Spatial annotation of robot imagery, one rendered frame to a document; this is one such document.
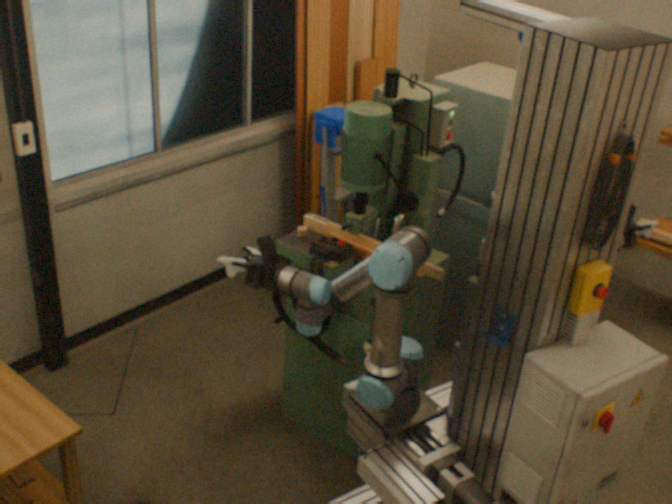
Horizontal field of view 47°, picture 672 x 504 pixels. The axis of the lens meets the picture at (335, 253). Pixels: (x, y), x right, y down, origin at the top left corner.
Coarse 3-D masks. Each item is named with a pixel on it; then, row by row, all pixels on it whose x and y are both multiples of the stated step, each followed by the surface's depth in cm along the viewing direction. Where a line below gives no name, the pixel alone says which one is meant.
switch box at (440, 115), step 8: (440, 104) 301; (448, 104) 301; (456, 104) 302; (432, 112) 299; (440, 112) 297; (448, 112) 298; (456, 112) 303; (432, 120) 300; (440, 120) 298; (448, 120) 300; (432, 128) 302; (440, 128) 299; (432, 136) 303; (440, 136) 301; (432, 144) 304; (440, 144) 302
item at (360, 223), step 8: (368, 208) 309; (352, 216) 302; (360, 216) 302; (368, 216) 304; (376, 216) 310; (352, 224) 302; (360, 224) 302; (368, 224) 307; (352, 232) 304; (360, 232) 304
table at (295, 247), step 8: (296, 232) 323; (312, 232) 324; (280, 240) 316; (288, 240) 317; (296, 240) 317; (304, 240) 318; (312, 240) 318; (280, 248) 316; (288, 248) 313; (296, 248) 311; (304, 248) 312; (288, 256) 315; (296, 256) 312; (304, 256) 309; (304, 264) 311; (424, 280) 301; (368, 288) 293; (416, 288) 298; (376, 296) 292
